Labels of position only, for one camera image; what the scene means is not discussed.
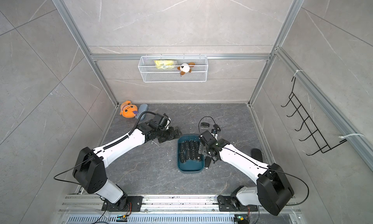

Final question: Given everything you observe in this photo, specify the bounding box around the black wall hook rack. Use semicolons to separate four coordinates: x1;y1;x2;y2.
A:
281;77;347;156

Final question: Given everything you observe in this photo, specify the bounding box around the orange plush toy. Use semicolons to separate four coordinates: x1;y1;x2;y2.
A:
120;100;139;118

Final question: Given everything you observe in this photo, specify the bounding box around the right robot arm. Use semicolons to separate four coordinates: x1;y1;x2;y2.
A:
199;131;294;216

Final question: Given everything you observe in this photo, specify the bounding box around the black oval object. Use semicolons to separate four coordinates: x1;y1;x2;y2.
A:
251;148;263;162

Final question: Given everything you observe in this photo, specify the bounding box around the brown white plush dog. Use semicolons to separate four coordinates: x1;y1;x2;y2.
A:
177;62;195;76

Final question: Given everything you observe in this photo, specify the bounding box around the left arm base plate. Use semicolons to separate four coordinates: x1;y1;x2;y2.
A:
101;196;143;212

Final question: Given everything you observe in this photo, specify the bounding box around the teal storage tray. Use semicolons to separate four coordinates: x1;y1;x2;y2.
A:
177;134;205;173

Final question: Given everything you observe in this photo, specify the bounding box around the aluminium mounting rail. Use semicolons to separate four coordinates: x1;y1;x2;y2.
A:
58;194;301;215

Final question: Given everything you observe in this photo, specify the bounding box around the blue glasses case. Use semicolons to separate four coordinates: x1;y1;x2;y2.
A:
136;104;149;120

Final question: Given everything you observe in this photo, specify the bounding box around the white wire basket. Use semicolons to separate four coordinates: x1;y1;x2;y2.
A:
138;55;208;83

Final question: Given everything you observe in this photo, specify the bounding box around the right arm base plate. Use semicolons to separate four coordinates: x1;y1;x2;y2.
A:
217;195;258;212

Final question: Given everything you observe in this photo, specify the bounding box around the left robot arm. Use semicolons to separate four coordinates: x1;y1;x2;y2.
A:
72;111;182;209

